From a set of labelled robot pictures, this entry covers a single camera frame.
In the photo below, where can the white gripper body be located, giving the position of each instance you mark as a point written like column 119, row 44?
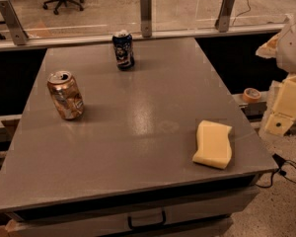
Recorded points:
column 293, row 46

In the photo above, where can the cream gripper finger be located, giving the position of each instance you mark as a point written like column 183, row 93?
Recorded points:
column 278, row 124
column 268, row 49

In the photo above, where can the blue pepsi can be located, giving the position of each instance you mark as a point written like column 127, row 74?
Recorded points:
column 123, row 49

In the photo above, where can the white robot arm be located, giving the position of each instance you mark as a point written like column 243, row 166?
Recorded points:
column 282, row 47

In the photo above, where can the orange soda can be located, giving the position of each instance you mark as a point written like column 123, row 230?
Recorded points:
column 65, row 94

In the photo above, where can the roll of tape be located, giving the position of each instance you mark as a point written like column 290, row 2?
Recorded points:
column 251, row 95

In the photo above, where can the yellow sponge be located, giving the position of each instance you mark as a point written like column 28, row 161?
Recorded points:
column 213, row 144

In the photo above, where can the metal railing bar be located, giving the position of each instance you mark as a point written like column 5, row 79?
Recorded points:
column 8, row 45

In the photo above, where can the right metal bracket post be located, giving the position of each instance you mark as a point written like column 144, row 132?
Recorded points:
column 223, row 21

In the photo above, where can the metal bracket post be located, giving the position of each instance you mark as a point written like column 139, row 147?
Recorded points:
column 146, row 18
column 17, row 33
column 223, row 21

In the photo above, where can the grey drawer with black handle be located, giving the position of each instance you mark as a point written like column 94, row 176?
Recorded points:
column 207, row 217

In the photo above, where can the middle metal bracket post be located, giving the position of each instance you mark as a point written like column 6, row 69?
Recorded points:
column 146, row 18

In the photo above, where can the left metal bracket post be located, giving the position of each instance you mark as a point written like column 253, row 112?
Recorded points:
column 17, row 33

